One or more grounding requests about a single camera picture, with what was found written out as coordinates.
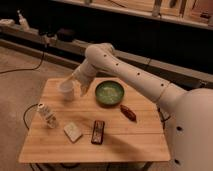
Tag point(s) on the green bowl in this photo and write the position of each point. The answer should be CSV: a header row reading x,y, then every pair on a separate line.
x,y
109,93

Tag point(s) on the white plastic cup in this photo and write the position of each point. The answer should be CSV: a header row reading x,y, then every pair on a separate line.
x,y
66,88

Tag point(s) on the white spray bottle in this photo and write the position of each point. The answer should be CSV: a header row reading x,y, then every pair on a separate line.
x,y
23,22

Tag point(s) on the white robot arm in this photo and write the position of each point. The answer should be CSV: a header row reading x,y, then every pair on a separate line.
x,y
192,110

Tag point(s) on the black round object on ledge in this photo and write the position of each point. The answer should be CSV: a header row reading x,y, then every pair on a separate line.
x,y
65,35

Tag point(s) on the clear plastic bottle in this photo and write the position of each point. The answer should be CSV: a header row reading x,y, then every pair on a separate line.
x,y
47,115

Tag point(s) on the dark red candy bar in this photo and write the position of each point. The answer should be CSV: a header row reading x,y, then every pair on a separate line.
x,y
98,132

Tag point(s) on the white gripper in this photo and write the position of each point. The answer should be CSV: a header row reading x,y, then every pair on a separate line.
x,y
84,86

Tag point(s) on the white square sponge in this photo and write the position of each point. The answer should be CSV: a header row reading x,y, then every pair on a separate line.
x,y
72,131

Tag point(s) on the wooden table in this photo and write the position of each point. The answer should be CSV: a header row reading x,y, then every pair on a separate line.
x,y
89,133

